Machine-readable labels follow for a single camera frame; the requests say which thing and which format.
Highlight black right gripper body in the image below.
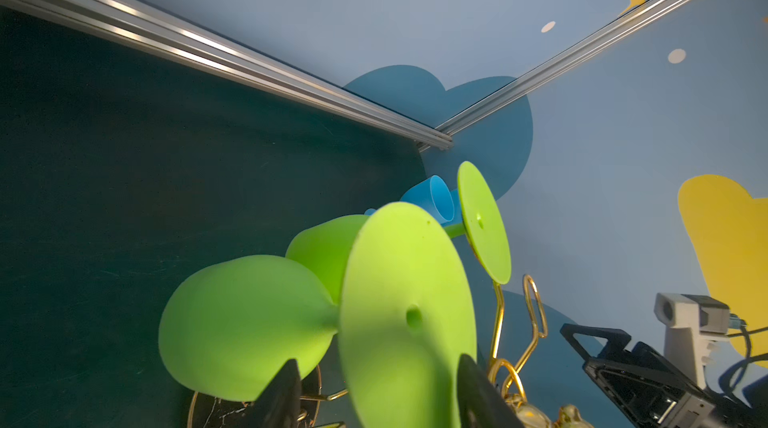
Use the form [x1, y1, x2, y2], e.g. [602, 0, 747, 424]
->
[581, 343, 767, 427]

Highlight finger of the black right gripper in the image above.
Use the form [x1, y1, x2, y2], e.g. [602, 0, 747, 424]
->
[560, 323, 631, 361]

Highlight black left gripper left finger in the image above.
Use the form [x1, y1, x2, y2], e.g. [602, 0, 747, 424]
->
[239, 359, 301, 428]

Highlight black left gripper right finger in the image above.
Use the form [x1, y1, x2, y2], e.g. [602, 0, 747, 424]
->
[457, 354, 524, 428]

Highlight green wine glass front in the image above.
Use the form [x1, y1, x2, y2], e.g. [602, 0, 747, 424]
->
[157, 201, 479, 428]

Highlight green wine glass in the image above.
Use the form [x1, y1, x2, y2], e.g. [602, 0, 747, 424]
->
[157, 201, 479, 428]
[286, 161, 512, 304]

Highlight green wine glass rear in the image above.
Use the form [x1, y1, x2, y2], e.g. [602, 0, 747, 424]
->
[286, 161, 512, 304]

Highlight gold wire glass rack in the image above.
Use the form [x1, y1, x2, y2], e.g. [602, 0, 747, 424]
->
[187, 273, 595, 428]

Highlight black right camera cable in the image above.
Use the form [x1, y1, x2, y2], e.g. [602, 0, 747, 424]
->
[716, 313, 768, 399]

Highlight aluminium frame rails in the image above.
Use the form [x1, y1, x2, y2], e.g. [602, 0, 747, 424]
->
[3, 0, 692, 148]

